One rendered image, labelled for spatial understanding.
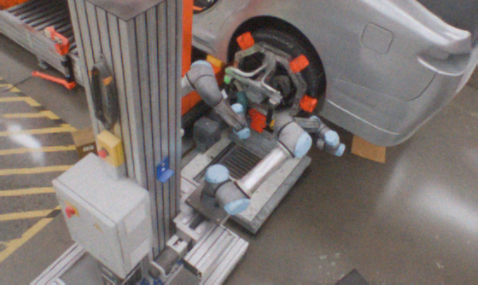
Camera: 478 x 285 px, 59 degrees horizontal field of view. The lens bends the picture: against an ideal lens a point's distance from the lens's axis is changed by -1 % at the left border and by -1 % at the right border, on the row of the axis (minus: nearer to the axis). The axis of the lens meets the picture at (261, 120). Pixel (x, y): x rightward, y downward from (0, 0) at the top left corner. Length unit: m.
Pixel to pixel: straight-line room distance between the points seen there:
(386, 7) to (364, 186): 1.70
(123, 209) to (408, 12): 1.69
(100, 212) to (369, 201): 2.31
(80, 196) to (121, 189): 0.16
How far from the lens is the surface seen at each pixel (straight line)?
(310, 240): 3.22
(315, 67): 2.82
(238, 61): 2.96
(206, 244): 2.26
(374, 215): 3.51
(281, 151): 2.06
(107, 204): 1.82
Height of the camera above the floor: 2.74
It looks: 45 degrees down
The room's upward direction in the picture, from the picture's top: 12 degrees clockwise
